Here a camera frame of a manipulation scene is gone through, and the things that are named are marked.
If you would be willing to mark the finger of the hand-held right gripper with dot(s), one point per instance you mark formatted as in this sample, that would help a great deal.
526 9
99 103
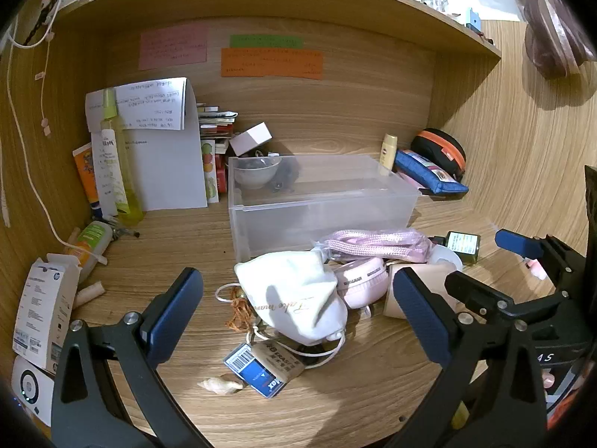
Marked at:
517 242
475 291

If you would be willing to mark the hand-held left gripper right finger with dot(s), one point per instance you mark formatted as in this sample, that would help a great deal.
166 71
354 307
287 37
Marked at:
419 317

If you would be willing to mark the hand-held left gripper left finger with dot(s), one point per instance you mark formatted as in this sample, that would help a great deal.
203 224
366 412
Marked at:
176 315

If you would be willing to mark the dark green glass bottle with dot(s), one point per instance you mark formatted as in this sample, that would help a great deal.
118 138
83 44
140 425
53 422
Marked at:
461 245

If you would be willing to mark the pink round device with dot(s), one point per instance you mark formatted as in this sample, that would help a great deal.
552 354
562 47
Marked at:
361 284

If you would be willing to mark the white tissue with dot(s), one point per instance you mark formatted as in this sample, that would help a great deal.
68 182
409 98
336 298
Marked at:
219 385

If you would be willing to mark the blue eraser box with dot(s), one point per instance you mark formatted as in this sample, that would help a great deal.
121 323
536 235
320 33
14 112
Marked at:
254 373

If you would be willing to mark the clear plastic storage box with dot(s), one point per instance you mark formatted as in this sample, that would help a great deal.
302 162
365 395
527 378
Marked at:
322 205

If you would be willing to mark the wooden desktop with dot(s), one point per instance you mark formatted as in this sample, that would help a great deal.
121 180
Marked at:
186 242

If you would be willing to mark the person's right hand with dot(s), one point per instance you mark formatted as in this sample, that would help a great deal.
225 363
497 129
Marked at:
537 269

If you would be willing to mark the white lip balm stick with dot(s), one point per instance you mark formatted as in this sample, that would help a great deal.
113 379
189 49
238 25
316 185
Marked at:
89 292

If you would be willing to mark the small metal clip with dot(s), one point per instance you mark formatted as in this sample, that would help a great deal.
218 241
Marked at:
119 231

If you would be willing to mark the blue pencil case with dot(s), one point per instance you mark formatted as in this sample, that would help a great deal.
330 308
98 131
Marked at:
431 175

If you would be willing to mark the white green orange bottle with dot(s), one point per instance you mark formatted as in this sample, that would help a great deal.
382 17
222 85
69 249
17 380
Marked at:
91 242

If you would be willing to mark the black orange round case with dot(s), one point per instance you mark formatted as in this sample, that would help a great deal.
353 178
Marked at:
440 144

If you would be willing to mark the white printed carton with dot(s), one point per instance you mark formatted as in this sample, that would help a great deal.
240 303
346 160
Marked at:
44 308

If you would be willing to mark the yellow-green spray bottle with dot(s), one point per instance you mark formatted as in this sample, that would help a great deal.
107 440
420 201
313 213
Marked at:
127 182

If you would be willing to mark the white paper sheet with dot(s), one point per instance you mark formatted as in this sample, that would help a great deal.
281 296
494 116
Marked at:
172 168

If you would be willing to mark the fruit printed card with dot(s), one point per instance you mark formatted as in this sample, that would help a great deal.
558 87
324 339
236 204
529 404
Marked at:
210 170

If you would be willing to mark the red small box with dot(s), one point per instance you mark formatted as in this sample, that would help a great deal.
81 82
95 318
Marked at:
221 170

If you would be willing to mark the small yellow bottle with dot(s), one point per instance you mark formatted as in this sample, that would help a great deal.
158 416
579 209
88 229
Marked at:
388 151

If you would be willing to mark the white tube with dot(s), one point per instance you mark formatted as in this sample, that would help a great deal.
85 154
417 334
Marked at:
106 168

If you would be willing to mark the grey bowl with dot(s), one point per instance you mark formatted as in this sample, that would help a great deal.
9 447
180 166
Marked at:
255 172

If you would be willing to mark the white round-dial device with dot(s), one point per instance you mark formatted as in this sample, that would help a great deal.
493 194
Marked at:
30 387

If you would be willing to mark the orange tube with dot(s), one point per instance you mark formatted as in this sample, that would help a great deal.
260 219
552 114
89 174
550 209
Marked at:
87 172

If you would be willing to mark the white small box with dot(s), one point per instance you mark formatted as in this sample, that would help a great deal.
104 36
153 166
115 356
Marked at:
250 140

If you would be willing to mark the stack of cards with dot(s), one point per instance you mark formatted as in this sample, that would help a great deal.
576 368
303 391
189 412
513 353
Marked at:
215 123

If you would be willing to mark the brown bag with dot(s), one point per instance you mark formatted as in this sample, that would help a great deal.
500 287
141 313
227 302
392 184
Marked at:
555 32

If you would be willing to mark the folded handwritten note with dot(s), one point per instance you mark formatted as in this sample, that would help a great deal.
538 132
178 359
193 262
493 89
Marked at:
149 102

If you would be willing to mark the wooden desk hutch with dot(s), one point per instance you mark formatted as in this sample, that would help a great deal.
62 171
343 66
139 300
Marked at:
326 116

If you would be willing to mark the blue small box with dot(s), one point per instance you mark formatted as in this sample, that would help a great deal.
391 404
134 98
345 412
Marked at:
473 18

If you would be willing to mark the pink sticky note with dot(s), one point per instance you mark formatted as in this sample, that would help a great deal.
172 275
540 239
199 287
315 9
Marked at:
172 46

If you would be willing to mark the orange sticky note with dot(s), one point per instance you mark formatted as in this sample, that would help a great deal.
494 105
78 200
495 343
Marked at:
270 63

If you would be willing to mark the green sticky note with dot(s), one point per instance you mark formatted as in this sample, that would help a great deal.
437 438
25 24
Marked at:
266 41

